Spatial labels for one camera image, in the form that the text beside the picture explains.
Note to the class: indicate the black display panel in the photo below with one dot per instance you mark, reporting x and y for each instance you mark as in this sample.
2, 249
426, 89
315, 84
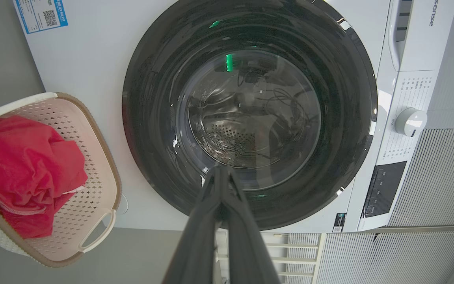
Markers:
384, 189

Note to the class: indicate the white detergent drawer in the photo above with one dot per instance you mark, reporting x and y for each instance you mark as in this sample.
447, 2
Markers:
428, 39

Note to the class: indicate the white metal railing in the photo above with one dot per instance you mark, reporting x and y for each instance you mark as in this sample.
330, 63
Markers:
317, 256

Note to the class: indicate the cream perforated laundry basket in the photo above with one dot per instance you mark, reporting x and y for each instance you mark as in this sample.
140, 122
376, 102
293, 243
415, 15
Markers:
93, 165

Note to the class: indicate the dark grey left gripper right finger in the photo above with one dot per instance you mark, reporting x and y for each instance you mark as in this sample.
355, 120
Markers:
246, 252

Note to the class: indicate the white round control knob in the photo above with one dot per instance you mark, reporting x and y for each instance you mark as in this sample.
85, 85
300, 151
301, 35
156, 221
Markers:
410, 122

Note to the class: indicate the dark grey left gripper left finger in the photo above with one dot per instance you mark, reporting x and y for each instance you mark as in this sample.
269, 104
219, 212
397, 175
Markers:
199, 244

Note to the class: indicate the small dark QR sticker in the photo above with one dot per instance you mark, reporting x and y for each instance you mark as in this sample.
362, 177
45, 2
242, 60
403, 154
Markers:
339, 223

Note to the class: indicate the red cloth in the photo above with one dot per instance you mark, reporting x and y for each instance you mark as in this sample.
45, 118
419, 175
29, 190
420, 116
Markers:
22, 157

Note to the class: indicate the red and white garment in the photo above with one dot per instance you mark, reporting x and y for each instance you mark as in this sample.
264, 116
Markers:
34, 225

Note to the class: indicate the blue energy label sticker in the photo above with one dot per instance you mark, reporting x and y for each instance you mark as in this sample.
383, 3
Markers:
40, 15

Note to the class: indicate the black round glass washer door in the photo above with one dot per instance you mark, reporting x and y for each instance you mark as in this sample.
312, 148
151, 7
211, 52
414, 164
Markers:
152, 118

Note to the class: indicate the white washing machine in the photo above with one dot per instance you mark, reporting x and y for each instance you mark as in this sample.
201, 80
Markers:
93, 79

